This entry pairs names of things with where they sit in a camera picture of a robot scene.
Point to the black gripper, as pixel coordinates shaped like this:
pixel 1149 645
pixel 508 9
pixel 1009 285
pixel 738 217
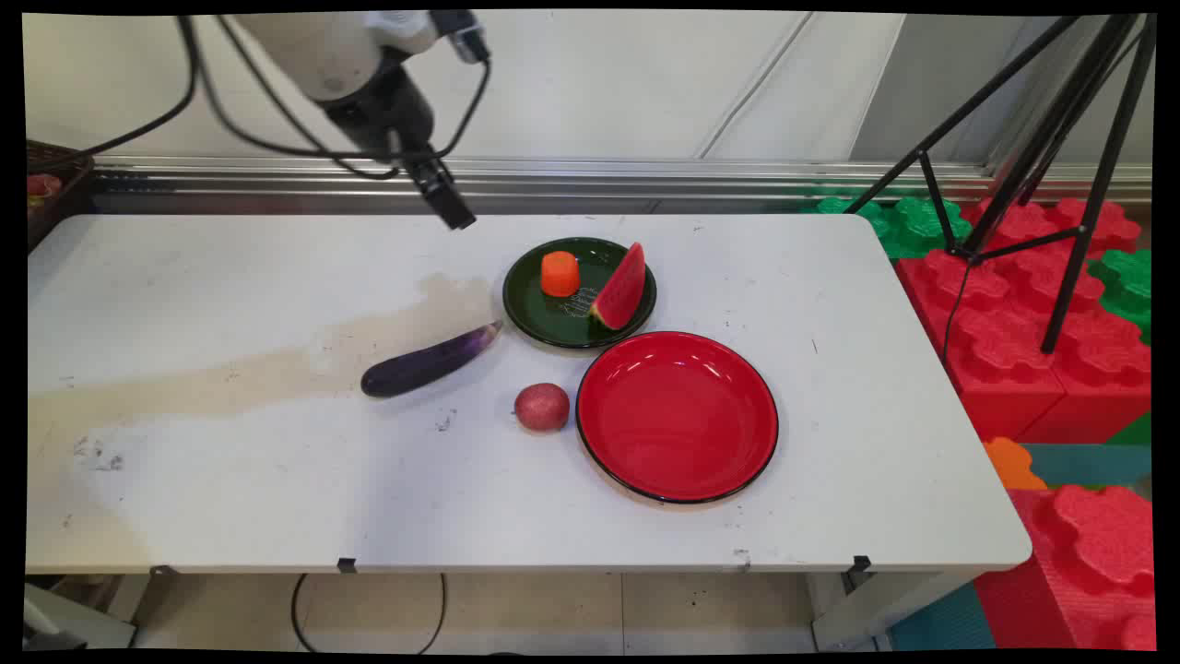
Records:
pixel 383 115

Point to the orange toy carrot piece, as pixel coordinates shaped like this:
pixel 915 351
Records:
pixel 560 274

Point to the dark green round plate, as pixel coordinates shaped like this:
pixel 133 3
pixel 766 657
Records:
pixel 553 314

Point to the purple toy eggplant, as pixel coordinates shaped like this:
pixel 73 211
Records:
pixel 424 364

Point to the toy watermelon slice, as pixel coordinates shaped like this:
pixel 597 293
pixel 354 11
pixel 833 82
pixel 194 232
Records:
pixel 622 290

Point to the red apple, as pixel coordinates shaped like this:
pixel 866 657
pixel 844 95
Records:
pixel 541 407

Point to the red round plate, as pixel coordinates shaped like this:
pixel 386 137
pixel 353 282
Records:
pixel 678 415

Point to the dark brown wicker basket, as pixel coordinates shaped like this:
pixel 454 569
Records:
pixel 55 198

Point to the red toy in basket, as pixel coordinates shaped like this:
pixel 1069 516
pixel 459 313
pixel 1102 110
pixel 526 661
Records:
pixel 42 184

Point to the black table edge clip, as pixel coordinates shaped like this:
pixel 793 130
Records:
pixel 347 564
pixel 861 563

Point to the green foam block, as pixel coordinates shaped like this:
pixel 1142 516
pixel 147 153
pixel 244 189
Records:
pixel 1126 286
pixel 908 226

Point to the white table leg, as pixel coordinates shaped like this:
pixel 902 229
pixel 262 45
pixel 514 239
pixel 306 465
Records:
pixel 876 613

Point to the orange foam block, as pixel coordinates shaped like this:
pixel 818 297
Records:
pixel 1012 463

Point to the teal foam floor mat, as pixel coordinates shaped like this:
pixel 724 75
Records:
pixel 1092 464

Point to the large red foam block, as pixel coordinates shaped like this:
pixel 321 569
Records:
pixel 1088 563

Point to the aluminium wall rail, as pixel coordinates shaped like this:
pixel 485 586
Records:
pixel 645 177

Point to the black camera tripod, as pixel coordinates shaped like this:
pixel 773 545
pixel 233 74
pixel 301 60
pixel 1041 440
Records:
pixel 1060 138

